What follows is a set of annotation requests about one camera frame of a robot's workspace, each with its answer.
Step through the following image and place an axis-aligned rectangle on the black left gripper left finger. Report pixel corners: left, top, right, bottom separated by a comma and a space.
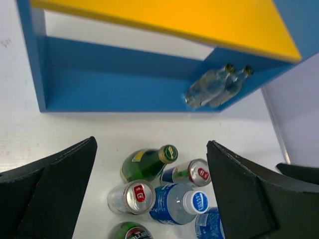
0, 136, 97, 239

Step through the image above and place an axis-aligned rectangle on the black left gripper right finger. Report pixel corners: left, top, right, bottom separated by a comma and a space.
207, 141, 319, 239

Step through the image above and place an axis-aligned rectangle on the green glass bottle orange label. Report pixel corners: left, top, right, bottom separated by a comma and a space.
108, 222, 153, 239

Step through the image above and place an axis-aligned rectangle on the silver blue can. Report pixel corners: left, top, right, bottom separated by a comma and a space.
107, 180, 156, 215
159, 158, 211, 187

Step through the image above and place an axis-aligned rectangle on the green glass bottle gold cap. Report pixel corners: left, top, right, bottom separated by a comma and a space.
120, 144, 178, 183

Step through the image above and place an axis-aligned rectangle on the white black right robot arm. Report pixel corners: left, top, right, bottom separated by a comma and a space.
276, 163, 319, 185

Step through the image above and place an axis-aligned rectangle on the blue and yellow shelf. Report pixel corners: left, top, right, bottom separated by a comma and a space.
16, 0, 319, 112

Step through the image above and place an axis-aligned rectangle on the blue label water bottle front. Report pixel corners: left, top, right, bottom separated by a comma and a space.
194, 207, 225, 239

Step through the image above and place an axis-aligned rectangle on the blue label water bottle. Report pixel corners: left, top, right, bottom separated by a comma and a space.
149, 183, 209, 225
194, 207, 225, 239

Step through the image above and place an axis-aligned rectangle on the blue label water bottle rear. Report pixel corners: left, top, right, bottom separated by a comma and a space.
149, 183, 209, 225

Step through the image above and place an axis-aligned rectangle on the clear soda water bottle right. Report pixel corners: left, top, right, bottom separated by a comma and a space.
209, 65, 254, 108

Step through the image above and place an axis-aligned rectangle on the clear soda water bottle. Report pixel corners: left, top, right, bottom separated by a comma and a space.
209, 65, 254, 108
184, 63, 235, 109

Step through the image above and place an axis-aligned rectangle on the clear soda water bottle left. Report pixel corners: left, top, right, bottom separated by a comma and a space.
184, 63, 235, 109

